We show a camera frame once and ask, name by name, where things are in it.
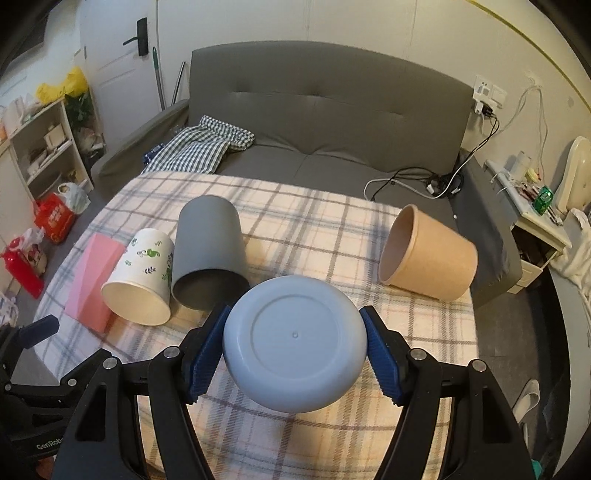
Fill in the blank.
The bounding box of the light grey plastic cup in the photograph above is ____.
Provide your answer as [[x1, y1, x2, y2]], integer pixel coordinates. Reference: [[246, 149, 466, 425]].
[[223, 275, 368, 413]]

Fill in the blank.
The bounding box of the white printed paper cup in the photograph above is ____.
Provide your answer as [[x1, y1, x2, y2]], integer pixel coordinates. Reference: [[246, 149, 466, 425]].
[[101, 228, 174, 326]]

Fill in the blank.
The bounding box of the dark grey plastic cup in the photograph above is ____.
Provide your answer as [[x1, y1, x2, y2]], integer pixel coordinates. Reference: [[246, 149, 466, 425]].
[[171, 195, 250, 311]]

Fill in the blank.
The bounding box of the white tumbler cup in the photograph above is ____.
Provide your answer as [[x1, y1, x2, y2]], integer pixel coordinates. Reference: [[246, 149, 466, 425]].
[[510, 151, 532, 182]]

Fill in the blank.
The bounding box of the white slipper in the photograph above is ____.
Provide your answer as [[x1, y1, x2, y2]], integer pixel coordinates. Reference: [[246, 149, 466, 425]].
[[512, 379, 541, 423]]

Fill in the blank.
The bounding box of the plaid table cloth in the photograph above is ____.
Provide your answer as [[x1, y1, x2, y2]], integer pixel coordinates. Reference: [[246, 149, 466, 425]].
[[35, 173, 478, 479]]

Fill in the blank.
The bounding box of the pink tissue box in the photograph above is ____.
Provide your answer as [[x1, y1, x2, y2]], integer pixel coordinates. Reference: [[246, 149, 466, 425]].
[[64, 233, 125, 333]]

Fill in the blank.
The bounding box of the brown kraft paper bowl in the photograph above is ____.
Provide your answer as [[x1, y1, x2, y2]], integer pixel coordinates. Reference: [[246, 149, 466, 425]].
[[378, 204, 478, 302]]

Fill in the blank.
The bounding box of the white bed blanket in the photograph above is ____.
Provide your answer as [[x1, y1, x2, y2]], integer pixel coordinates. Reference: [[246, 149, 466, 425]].
[[551, 209, 591, 302]]

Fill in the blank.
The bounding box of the white bedside cabinet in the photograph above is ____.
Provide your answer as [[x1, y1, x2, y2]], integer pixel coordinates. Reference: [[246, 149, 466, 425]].
[[484, 160, 572, 294]]

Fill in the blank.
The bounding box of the red shopping bag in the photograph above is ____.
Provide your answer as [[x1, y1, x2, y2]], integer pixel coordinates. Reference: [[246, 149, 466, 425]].
[[34, 193, 76, 244]]

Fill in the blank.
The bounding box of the white plastic bag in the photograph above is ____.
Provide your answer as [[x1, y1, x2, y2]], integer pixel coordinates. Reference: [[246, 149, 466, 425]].
[[57, 182, 91, 215]]

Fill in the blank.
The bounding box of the green soda can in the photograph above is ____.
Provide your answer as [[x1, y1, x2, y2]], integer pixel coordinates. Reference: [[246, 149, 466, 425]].
[[533, 185, 554, 216]]

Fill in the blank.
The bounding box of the cream bed headboard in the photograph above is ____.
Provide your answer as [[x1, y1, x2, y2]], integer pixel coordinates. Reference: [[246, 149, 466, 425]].
[[554, 136, 591, 215]]

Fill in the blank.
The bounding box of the white shelf unit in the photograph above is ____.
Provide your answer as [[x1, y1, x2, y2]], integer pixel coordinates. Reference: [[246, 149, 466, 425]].
[[8, 100, 93, 200]]

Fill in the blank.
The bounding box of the green checked cloth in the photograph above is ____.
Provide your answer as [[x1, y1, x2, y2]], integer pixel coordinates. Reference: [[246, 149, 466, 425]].
[[142, 115, 256, 174]]

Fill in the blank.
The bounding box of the grey fabric sofa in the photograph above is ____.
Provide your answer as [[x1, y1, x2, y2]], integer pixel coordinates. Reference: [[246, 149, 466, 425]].
[[91, 41, 522, 306]]

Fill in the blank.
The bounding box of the yellow plastic bag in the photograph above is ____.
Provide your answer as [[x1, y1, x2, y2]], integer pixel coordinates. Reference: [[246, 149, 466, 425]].
[[35, 66, 89, 105]]

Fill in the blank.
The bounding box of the white door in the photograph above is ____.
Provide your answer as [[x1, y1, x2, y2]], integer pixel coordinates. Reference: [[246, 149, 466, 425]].
[[79, 0, 160, 149]]

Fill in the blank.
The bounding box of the black charger cable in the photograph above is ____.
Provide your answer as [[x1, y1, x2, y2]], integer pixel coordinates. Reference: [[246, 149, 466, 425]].
[[368, 110, 501, 200]]

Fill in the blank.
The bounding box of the white wall power socket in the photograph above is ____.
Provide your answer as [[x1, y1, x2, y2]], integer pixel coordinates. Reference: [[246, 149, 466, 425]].
[[473, 74, 508, 115]]

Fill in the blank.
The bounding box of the black door handle lock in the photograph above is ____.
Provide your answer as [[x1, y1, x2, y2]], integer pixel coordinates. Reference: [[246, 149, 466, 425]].
[[122, 17, 149, 57]]

